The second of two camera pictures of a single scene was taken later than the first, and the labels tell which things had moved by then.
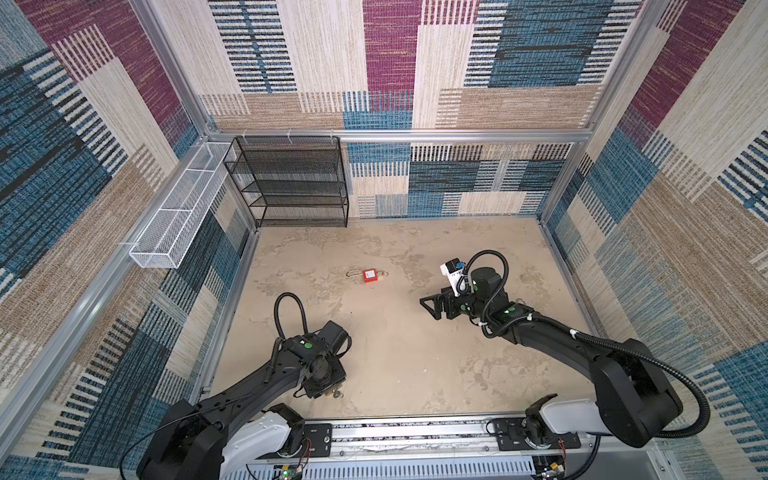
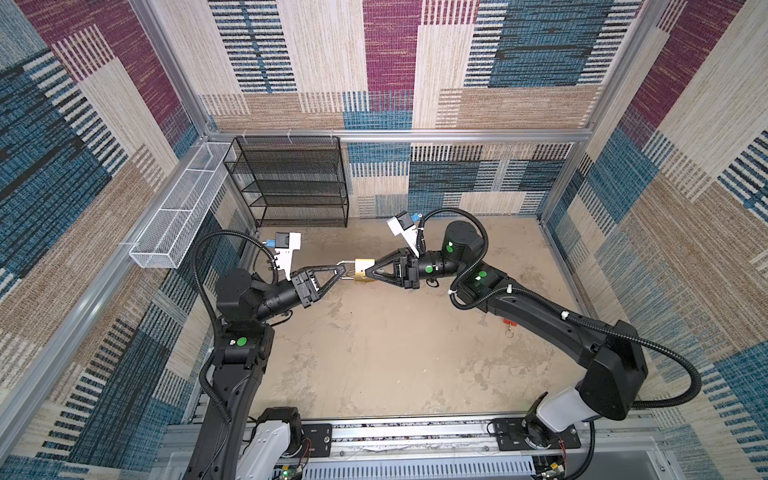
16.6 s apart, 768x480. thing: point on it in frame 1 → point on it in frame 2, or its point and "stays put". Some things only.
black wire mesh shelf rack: x=291 y=181 stays put
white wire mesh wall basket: x=162 y=241 stays put
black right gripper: x=437 y=300 → x=408 y=270
